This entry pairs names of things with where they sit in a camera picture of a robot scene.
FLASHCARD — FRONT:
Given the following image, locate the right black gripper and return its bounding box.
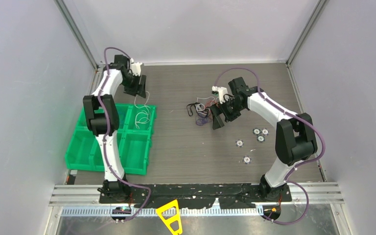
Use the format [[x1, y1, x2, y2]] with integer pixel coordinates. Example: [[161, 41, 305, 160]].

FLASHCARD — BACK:
[[210, 97, 245, 130]]

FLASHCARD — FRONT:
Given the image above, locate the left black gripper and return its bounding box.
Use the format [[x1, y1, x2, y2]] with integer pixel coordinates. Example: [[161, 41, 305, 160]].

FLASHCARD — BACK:
[[121, 73, 146, 98]]

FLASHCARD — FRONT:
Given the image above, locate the multicolour cable bundle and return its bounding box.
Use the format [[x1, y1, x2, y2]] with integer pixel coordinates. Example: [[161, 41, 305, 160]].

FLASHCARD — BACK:
[[186, 95, 221, 127]]

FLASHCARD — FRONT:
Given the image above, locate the white thin wire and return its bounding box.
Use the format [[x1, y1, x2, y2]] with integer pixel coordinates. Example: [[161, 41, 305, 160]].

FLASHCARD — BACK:
[[133, 91, 153, 130]]

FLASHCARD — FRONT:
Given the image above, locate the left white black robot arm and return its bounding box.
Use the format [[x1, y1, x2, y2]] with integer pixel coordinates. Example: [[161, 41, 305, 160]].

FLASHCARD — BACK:
[[83, 54, 146, 203]]

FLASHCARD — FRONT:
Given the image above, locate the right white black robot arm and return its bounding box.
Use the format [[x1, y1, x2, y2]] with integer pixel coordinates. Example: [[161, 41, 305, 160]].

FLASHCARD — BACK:
[[211, 77, 318, 201]]

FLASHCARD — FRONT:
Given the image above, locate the blue white poker chip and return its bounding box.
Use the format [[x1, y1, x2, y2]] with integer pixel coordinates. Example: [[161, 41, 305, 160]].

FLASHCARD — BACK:
[[235, 140, 244, 147]]

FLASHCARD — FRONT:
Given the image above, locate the grey poker chip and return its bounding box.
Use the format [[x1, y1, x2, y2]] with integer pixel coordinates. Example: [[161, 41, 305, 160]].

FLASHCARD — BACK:
[[253, 128, 261, 136]]

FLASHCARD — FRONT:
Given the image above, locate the green six-compartment tray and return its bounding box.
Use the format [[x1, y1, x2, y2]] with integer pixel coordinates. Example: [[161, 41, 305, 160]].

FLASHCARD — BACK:
[[65, 103, 157, 175]]

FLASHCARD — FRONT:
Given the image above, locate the dark green poker chip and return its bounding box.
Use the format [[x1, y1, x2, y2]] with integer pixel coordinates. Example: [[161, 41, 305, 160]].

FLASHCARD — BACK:
[[257, 135, 265, 142]]

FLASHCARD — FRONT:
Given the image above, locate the blue poker chip near front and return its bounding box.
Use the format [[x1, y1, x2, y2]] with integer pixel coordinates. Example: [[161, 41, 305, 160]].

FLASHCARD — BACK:
[[243, 156, 251, 164]]

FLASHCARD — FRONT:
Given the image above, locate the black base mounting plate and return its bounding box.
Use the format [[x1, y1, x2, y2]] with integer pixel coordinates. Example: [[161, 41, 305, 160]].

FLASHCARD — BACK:
[[99, 183, 292, 210]]

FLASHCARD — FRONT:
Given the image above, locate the yellow triangular plastic piece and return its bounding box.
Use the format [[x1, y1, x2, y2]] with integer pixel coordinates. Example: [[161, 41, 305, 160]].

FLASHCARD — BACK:
[[156, 199, 183, 235]]

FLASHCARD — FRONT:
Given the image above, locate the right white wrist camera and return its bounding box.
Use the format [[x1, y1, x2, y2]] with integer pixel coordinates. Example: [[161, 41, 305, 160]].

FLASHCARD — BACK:
[[211, 86, 228, 104]]

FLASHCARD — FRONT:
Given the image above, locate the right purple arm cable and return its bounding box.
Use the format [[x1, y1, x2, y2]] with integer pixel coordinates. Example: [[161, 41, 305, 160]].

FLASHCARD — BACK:
[[213, 67, 326, 226]]

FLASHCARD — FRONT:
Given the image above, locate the white slotted cable duct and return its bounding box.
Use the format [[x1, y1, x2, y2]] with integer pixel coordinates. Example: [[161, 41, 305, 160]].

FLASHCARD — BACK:
[[61, 206, 263, 217]]

